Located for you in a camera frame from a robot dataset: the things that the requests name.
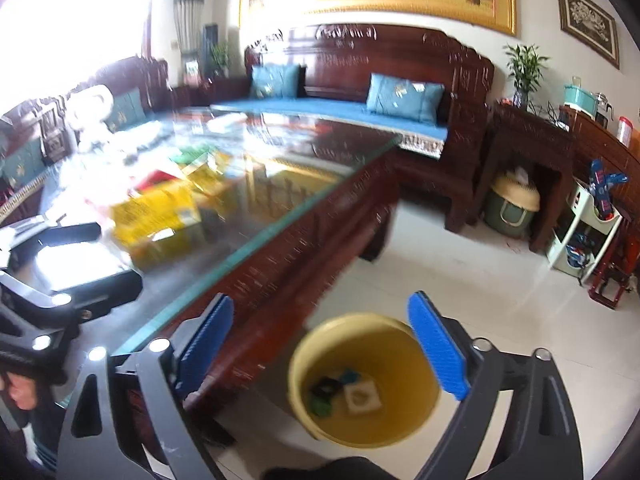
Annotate glass kettle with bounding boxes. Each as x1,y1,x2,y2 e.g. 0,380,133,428
594,92,613,131

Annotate teal kitchen appliance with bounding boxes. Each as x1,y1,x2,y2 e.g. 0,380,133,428
564,76,598,120

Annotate small green potted plant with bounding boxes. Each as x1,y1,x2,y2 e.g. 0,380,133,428
209,40,232,80

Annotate wooden sideboard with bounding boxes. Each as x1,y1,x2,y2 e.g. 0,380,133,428
559,105,640,271

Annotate window with wooden frame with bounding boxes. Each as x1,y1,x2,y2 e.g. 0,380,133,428
0,0,156,106

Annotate wooden coffee table glass top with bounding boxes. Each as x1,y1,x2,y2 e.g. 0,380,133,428
0,106,403,446

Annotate dark tower speaker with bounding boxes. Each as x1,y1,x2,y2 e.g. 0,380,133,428
202,24,219,78

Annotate blue embroidered pillow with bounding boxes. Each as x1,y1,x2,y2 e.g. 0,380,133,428
249,64,303,101
366,73,445,126

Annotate small yellow snack packet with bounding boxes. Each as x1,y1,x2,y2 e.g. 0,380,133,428
180,150,236,198

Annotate yellow plastic bin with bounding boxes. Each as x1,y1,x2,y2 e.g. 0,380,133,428
287,312,442,448

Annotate black wrapper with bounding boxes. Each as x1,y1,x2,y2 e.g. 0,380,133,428
310,377,343,403

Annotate white square wrapper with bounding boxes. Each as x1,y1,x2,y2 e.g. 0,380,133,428
344,381,381,415

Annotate green basket with yellow lid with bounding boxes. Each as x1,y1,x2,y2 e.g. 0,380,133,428
484,167,541,240

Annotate teal armchair cushion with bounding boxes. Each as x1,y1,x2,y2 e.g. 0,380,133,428
102,87,151,133

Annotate patterned curtain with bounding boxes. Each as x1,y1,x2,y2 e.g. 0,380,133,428
150,0,211,68

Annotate white robot toy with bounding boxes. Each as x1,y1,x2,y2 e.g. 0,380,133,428
67,85,116,151

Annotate dark carved wooden sofa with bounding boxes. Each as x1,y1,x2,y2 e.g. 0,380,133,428
210,22,496,233

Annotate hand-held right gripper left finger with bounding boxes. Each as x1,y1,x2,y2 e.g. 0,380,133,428
57,294,236,480

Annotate dark wooden side table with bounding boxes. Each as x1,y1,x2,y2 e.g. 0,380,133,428
472,100,576,255

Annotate bamboo plant in patterned vase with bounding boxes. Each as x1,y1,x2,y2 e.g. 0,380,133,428
502,42,551,111

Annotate small red stool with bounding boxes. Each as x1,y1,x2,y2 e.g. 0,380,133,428
589,250,636,311

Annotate white storage rack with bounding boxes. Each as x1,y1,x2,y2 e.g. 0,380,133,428
545,160,631,286

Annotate large yellow snack packet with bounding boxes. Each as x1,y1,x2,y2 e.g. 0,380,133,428
111,186,202,251

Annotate person's left hand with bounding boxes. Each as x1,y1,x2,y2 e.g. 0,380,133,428
4,372,39,413

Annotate dark carved wooden armchair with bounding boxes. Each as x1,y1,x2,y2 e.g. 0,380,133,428
0,55,171,221

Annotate small dark framed picture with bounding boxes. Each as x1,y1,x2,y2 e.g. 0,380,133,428
555,0,621,70

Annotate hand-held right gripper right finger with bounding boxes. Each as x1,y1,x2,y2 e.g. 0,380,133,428
407,291,586,480

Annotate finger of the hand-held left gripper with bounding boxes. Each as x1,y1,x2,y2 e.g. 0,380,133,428
7,221,102,263
0,269,144,362

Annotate wooden corner table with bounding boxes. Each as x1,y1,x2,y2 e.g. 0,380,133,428
170,77,251,111

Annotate blue sofa seat cushion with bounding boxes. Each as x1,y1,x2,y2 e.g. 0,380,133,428
210,97,448,143

